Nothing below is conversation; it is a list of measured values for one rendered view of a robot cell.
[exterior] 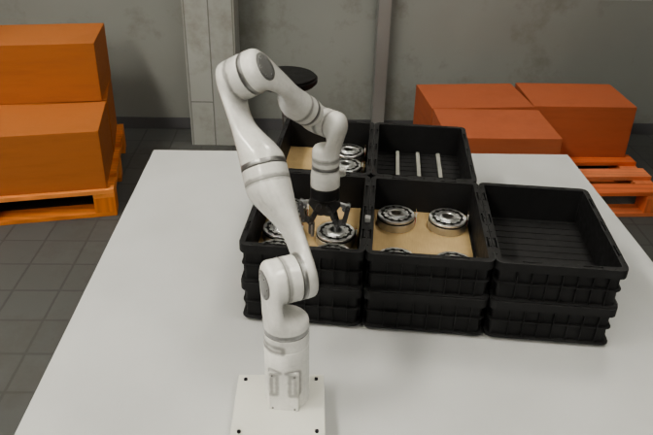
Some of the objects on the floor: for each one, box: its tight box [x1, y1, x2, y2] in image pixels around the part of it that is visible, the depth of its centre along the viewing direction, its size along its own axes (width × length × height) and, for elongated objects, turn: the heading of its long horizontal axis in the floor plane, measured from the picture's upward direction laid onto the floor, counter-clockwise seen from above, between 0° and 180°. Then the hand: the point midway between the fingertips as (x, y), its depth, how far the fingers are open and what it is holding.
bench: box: [15, 150, 653, 435], centre depth 204 cm, size 160×160×70 cm
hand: (324, 231), depth 177 cm, fingers open, 5 cm apart
